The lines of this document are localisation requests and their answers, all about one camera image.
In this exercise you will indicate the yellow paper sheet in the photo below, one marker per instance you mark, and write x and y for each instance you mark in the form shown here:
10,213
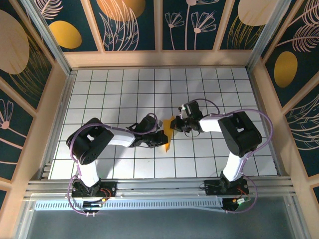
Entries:
167,127

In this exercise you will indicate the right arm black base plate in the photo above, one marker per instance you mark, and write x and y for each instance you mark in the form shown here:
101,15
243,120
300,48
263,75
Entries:
211,188

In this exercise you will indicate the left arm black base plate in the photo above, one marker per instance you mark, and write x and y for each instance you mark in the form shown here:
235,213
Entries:
111,185

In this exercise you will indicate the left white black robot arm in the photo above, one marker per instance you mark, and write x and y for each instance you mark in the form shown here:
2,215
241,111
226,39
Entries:
89,142

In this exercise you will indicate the aluminium corner post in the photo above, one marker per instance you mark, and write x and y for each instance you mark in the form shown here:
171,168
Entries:
52,42
270,32

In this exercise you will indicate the aluminium side rail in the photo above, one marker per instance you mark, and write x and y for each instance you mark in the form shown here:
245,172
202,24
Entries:
259,99
67,87

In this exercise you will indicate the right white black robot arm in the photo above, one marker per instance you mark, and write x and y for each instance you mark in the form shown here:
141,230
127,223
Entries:
239,134

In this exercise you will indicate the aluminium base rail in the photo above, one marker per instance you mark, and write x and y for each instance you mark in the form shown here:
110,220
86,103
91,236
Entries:
159,189

